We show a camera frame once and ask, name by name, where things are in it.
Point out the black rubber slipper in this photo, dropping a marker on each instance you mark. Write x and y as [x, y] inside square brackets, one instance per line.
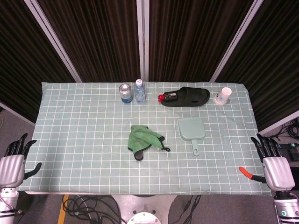
[191, 96]

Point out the green cloth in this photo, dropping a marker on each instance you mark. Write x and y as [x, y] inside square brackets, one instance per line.
[140, 138]

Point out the dark partition panel white frame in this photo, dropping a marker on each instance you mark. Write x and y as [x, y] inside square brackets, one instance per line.
[98, 39]
[189, 39]
[21, 58]
[268, 70]

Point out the clear plastic water bottle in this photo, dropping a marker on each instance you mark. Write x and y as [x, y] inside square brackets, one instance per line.
[139, 92]

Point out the small black bottle red cap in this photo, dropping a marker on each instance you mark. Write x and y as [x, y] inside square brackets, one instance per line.
[169, 95]

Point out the silver and blue metal can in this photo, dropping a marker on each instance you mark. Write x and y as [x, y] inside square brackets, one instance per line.
[124, 94]

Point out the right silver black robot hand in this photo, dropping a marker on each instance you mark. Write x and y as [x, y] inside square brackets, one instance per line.
[278, 172]

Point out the green checked tablecloth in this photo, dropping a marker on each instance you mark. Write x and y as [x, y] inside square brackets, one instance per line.
[93, 140]

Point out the black foot pedal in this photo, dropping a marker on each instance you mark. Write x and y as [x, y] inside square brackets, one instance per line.
[293, 154]

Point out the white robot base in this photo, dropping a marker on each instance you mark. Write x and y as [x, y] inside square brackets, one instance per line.
[142, 210]

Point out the pale green plastic dustpan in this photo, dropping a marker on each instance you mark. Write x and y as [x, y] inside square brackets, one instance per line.
[191, 129]

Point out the white paper cup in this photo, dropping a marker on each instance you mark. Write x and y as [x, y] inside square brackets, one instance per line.
[222, 96]

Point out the black power strip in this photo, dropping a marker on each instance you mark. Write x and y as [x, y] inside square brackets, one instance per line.
[289, 145]

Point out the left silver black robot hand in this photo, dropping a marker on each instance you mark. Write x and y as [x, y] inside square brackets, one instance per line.
[11, 170]

